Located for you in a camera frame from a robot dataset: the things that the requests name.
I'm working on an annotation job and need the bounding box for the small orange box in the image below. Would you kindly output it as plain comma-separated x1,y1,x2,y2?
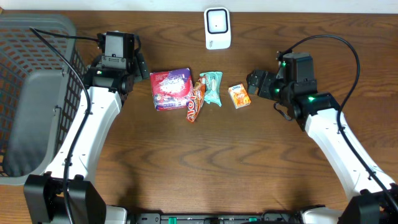
228,83,251,109

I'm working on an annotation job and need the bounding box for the red purple snack pack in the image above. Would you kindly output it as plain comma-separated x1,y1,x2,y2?
150,68,193,111

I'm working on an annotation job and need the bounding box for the teal snack wrapper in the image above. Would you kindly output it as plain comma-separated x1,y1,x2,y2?
200,72,223,107

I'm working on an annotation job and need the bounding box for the orange snack bar wrapper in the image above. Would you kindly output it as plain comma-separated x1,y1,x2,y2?
187,77,206,123

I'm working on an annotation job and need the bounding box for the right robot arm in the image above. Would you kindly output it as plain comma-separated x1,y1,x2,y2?
246,53,397,223

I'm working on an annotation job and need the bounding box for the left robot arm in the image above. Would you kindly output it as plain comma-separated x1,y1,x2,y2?
24,31,149,223

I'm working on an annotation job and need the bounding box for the white barcode scanner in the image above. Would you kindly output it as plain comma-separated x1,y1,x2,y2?
203,7,232,50

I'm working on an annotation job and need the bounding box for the grey plastic mesh basket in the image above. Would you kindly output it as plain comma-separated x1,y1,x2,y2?
1,14,86,185

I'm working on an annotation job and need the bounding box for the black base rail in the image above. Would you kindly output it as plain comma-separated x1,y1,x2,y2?
105,212,312,224

